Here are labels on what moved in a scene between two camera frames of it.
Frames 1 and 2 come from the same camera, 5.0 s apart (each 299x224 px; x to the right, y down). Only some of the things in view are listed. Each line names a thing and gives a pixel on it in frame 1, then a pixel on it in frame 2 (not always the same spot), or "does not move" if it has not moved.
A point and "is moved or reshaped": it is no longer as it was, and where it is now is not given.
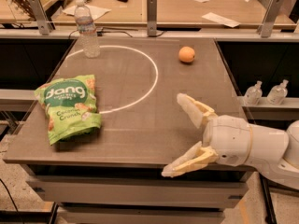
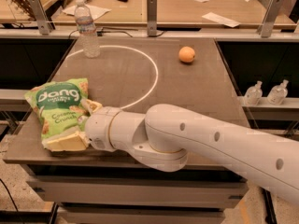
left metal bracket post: x=39 y=14 does not move
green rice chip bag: x=70 y=105 is moved or reshaped
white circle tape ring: x=155 y=70 does not move
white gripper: x=230 y=140 → x=97 y=129
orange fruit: x=187 y=54 does not move
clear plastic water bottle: x=87 y=30 does not move
